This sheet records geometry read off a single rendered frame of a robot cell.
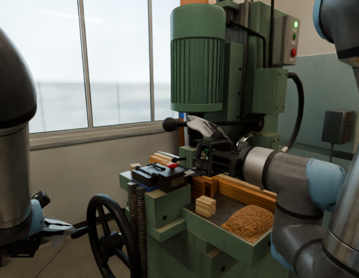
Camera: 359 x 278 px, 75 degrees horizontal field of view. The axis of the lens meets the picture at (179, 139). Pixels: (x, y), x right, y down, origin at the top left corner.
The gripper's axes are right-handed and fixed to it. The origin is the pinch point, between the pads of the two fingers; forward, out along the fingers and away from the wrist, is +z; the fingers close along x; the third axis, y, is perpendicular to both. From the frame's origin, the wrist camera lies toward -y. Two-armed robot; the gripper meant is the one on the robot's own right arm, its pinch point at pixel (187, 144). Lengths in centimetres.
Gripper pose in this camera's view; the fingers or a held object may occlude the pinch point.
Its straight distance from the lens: 62.3
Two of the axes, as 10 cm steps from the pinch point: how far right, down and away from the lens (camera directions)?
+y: -7.3, 1.0, -6.8
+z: -6.8, -1.7, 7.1
